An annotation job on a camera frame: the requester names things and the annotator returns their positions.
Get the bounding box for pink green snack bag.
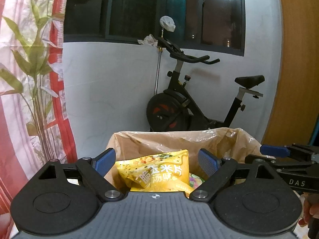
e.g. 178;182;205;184
189;173;205;189

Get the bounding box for yellow snack bag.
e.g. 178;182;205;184
115;149;194;196

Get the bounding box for person's right hand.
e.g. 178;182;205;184
298;193;318;227

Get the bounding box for cardboard box with plastic liner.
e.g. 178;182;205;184
105;128;261;190

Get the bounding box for wooden door panel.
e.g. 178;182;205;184
262;0;318;146

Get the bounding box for black exercise bike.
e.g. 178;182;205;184
137;33;266;132

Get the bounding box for metal pole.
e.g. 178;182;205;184
154;28;165;97

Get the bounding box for dark window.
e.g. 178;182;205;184
64;0;245;56

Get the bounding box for white plastic bag on pole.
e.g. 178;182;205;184
159;16;176;32

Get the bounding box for red printed wall curtain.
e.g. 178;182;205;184
1;0;77;238

